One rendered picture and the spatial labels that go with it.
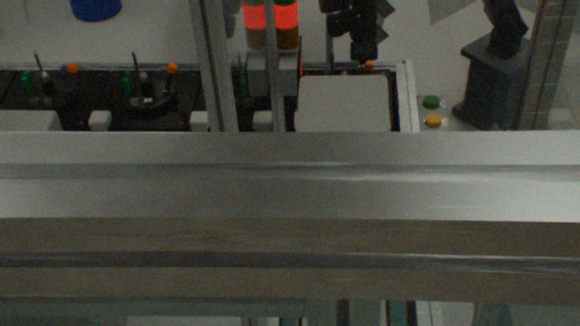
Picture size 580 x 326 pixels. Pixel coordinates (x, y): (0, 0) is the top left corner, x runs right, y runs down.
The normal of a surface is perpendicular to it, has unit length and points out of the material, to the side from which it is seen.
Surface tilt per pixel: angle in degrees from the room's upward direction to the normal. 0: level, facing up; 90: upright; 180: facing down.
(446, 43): 0
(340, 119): 0
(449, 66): 0
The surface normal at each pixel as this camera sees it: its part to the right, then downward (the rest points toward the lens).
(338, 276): -0.06, 0.69
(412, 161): -0.05, -0.73
